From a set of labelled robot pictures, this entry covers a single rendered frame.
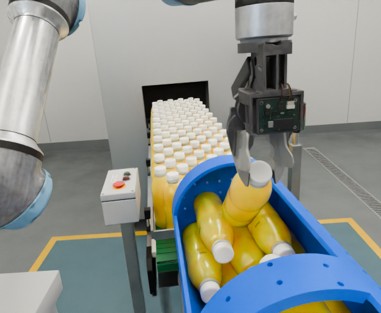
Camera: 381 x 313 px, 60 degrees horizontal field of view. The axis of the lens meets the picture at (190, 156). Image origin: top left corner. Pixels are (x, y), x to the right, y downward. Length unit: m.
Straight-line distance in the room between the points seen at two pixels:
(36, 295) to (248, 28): 0.49
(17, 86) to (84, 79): 4.51
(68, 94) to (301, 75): 3.45
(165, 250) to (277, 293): 0.67
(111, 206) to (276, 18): 0.72
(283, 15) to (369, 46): 5.13
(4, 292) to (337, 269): 0.49
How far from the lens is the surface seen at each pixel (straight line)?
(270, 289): 0.41
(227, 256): 0.65
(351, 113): 5.61
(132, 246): 1.15
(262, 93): 0.42
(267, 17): 0.44
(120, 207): 0.99
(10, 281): 0.64
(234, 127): 0.49
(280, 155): 0.51
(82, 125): 5.29
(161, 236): 1.00
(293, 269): 0.43
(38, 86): 0.66
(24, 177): 0.59
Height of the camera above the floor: 1.50
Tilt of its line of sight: 19 degrees down
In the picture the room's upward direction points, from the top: 4 degrees counter-clockwise
